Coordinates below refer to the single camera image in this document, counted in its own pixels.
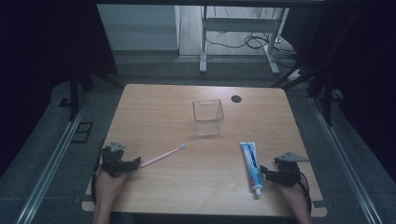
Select white power strip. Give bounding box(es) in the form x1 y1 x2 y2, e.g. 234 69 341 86
287 69 304 83

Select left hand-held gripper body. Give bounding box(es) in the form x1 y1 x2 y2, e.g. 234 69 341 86
100 141 138 177

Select pink toothbrush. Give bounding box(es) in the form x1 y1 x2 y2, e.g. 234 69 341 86
139 142 188 169

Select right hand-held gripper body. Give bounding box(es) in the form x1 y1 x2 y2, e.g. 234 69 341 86
268 151 310 188

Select person's right hand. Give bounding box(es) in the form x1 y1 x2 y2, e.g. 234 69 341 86
276 181 308 209

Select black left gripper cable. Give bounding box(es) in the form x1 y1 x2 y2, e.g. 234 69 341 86
91 146 108 204

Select black floor cables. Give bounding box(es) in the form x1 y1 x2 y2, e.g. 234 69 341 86
205 32 300 68

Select metal floor rail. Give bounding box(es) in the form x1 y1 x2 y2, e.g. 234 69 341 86
14 92 92 224
310 96 382 224

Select clear plastic container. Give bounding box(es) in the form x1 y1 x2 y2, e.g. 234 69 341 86
191 98 225 138

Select white blue toothpaste tube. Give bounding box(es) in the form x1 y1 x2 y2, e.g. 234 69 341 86
239 141 264 197

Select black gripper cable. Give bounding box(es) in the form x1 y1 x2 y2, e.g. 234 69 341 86
91 146 108 204
297 171 313 216

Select dark curtain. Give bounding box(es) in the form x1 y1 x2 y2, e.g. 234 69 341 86
0 0 119 176
279 0 396 180

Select black metal stand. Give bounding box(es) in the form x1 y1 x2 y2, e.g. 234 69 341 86
68 62 124 122
270 63 335 127

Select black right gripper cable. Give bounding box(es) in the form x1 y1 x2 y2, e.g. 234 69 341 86
297 171 313 216

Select person's left hand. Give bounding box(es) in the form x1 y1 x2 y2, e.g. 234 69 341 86
94 169 129 202

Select white panel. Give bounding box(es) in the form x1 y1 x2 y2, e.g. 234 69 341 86
96 4 181 51

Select white metal desk frame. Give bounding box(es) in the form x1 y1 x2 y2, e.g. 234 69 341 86
199 6 290 76

